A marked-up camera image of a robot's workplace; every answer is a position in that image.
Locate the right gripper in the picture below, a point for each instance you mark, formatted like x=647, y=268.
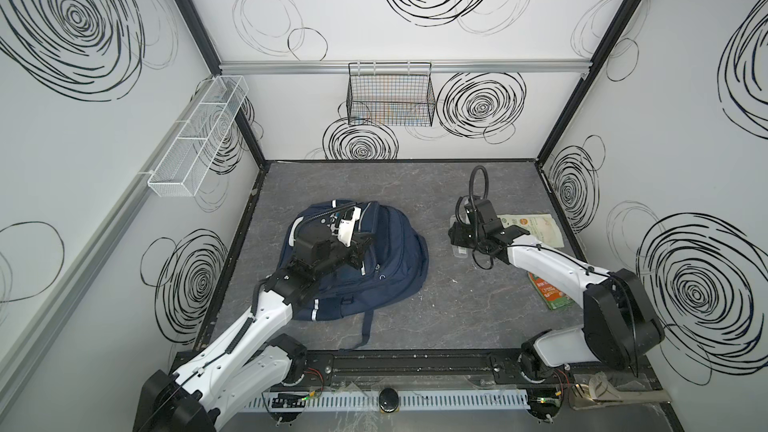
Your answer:
x=462, y=235

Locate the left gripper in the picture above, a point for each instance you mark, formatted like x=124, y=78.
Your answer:
x=354, y=246

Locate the clear plastic stationery case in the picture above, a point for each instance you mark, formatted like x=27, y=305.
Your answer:
x=459, y=251

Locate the navy blue student backpack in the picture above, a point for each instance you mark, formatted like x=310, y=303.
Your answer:
x=395, y=266

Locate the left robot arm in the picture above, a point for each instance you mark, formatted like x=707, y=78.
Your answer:
x=252, y=355

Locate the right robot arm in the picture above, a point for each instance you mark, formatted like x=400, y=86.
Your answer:
x=619, y=326

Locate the white refill pouch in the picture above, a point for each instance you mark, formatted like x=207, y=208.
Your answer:
x=542, y=226

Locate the green snack packet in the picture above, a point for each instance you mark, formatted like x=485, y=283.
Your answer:
x=553, y=298

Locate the black round knob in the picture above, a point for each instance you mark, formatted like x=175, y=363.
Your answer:
x=388, y=400

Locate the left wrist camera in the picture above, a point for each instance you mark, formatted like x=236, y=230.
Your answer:
x=346, y=225

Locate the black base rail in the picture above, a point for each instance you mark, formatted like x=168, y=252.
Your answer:
x=502, y=366

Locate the black wire basket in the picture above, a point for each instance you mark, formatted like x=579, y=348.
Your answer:
x=390, y=94

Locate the white slotted cable duct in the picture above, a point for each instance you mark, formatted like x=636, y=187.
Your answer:
x=405, y=401

